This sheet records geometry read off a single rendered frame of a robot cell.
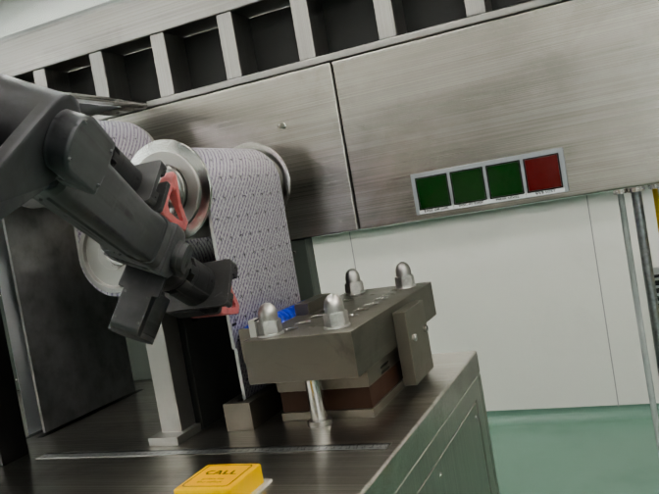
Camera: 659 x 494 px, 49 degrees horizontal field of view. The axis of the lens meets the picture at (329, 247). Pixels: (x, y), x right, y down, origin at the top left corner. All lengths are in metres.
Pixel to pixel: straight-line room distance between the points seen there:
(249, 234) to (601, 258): 2.61
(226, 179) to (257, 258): 0.14
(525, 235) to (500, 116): 2.38
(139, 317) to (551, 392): 3.01
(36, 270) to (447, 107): 0.74
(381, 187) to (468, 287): 2.42
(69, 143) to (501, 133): 0.86
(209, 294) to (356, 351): 0.21
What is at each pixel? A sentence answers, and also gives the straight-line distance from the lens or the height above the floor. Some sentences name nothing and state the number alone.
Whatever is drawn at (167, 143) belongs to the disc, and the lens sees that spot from 1.07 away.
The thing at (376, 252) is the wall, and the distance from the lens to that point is 3.76.
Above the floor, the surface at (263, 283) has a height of 1.09.
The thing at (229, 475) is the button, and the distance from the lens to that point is 0.82.
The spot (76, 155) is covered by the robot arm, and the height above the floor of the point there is 1.25.
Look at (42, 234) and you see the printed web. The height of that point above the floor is 1.23.
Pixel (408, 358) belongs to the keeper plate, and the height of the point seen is 0.95.
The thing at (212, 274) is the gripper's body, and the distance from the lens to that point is 0.98.
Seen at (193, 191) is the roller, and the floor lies 1.24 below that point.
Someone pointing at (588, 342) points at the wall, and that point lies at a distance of 3.64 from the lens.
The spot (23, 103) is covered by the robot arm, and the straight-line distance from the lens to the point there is 0.48.
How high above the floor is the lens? 1.19
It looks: 3 degrees down
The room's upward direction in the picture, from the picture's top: 10 degrees counter-clockwise
